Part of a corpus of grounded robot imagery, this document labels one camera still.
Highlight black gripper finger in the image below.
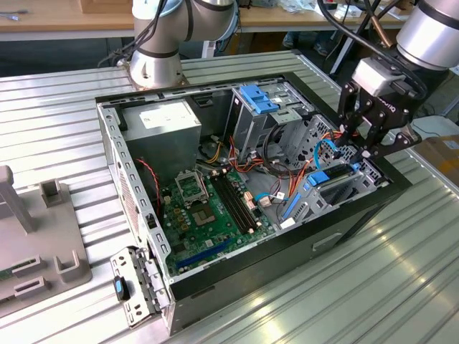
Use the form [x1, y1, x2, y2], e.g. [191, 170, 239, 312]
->
[338, 80, 364, 148]
[354, 121, 423, 161]

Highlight orange power wire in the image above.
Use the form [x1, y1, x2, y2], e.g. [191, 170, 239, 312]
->
[285, 128, 359, 204]

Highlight blue data wire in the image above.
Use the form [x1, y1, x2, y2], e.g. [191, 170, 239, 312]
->
[313, 138, 341, 170]

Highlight hard disk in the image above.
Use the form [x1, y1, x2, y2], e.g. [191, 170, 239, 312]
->
[282, 161, 361, 221]

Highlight grey disk bay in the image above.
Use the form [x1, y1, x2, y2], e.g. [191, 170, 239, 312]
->
[278, 114, 392, 230]

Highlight white side table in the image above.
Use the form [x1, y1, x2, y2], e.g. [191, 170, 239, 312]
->
[410, 115, 459, 144]

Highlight cardboard box with label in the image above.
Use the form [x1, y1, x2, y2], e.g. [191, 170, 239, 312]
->
[415, 135, 459, 187]

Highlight black pole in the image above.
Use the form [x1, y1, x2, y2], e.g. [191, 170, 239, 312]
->
[328, 30, 361, 75]

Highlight copper coloured rod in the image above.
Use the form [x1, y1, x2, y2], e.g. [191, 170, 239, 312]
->
[369, 14, 398, 49]

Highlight person's legs blue jeans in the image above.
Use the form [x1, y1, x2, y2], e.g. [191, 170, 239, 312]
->
[282, 31, 338, 57]

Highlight blue plastic drive latch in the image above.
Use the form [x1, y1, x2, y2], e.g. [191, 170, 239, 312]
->
[239, 85, 281, 115]

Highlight white box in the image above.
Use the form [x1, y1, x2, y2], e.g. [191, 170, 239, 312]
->
[335, 5, 363, 19]

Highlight grey metal drive cage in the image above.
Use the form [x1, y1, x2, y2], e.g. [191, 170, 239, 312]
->
[229, 81, 315, 164]

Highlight wooden desk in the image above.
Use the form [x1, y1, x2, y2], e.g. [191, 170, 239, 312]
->
[236, 0, 408, 37]
[0, 0, 136, 41]

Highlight black RAM slot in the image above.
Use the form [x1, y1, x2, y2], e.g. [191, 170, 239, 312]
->
[209, 171, 256, 236]
[219, 169, 263, 230]

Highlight black PC case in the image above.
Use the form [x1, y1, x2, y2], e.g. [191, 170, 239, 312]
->
[93, 71, 413, 336]

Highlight metal socket cover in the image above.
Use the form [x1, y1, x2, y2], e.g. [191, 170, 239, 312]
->
[174, 171, 209, 204]

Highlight CPU socket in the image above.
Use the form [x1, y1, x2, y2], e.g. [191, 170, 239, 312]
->
[189, 202, 220, 228]

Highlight green motherboard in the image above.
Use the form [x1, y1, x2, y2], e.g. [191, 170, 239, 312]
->
[159, 168, 278, 277]

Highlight silver power supply unit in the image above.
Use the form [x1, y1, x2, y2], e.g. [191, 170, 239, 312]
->
[120, 99, 202, 187]

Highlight blue expansion slot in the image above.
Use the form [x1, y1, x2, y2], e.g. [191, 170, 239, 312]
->
[174, 238, 233, 270]

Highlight wooden box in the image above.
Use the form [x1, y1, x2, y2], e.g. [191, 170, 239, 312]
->
[79, 0, 133, 14]

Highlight grey part rack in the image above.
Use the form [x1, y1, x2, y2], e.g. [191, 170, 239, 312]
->
[0, 164, 95, 305]

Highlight green RAM stick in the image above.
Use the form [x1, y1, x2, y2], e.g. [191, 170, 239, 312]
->
[0, 262, 37, 284]

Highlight thick black cable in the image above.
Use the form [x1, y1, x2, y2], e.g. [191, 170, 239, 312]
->
[317, 0, 430, 101]

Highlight red orange wire bundle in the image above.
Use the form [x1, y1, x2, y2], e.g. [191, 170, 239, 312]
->
[227, 138, 288, 178]

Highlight pale blue wire white plug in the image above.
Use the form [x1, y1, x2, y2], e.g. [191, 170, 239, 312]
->
[255, 192, 290, 209]

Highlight yellow black wire bundle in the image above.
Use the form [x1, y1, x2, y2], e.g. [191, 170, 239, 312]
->
[199, 134, 230, 166]

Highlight red black twisted wire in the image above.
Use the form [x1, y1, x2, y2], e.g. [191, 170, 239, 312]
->
[136, 158, 162, 218]

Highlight thin black arm cables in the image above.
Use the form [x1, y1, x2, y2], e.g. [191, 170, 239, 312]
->
[97, 0, 170, 70]

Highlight silver slot bracket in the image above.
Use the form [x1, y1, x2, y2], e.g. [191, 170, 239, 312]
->
[109, 245, 173, 329]

